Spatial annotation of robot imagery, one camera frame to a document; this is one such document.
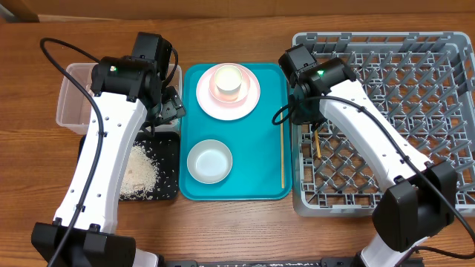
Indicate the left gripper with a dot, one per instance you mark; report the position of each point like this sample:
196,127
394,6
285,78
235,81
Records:
172,106

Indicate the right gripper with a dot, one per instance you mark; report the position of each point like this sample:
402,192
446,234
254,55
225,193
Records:
297,117

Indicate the wooden chopstick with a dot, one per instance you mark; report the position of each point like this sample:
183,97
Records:
317,144
282,156

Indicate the grey bowl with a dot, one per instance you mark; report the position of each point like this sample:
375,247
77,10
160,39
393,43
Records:
209,161

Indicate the white rice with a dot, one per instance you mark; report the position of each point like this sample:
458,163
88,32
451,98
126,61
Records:
139,174

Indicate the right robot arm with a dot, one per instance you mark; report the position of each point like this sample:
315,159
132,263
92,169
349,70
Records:
418,195

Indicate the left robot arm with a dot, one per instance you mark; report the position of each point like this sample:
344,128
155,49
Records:
128,95

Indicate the grey dishwasher rack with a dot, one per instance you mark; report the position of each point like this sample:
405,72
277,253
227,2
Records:
423,83

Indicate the black tray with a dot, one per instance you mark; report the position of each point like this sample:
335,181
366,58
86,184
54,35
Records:
167,159

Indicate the white plate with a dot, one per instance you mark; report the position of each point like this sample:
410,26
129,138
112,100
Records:
227,112

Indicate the teal serving tray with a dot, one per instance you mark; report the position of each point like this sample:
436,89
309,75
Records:
253,141

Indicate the pink bowl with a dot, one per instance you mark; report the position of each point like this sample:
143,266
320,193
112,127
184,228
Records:
234,98

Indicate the white cup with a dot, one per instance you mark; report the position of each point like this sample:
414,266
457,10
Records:
228,79

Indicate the clear plastic bin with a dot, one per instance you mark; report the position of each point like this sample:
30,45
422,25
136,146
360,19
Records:
74,110

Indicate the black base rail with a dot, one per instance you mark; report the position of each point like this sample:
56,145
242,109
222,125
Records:
323,262

